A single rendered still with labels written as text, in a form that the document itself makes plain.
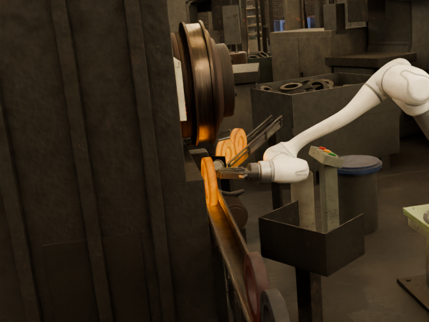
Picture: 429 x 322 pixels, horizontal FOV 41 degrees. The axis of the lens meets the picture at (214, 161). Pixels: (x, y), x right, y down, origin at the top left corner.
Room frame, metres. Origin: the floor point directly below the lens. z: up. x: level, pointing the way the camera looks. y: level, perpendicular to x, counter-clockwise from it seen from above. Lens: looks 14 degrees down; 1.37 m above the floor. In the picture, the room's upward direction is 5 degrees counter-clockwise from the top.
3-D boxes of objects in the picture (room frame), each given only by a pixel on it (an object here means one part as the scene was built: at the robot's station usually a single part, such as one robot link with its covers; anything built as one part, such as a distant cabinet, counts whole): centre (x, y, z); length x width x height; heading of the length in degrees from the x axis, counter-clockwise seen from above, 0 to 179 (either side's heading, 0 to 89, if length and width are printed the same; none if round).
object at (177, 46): (2.22, 0.12, 1.12); 0.47 x 0.10 x 0.47; 8
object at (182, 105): (1.88, 0.10, 1.15); 0.26 x 0.02 x 0.18; 8
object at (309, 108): (4.83, -0.92, 0.39); 1.03 x 0.83 x 0.77; 113
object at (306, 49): (6.54, -1.24, 0.55); 1.10 x 0.53 x 1.10; 28
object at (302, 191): (2.94, -0.45, 0.26); 0.12 x 0.12 x 0.52
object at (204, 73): (2.23, 0.04, 1.11); 0.47 x 0.06 x 0.47; 8
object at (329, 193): (3.01, -0.60, 0.31); 0.24 x 0.16 x 0.62; 8
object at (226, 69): (2.25, -0.06, 1.11); 0.28 x 0.06 x 0.28; 8
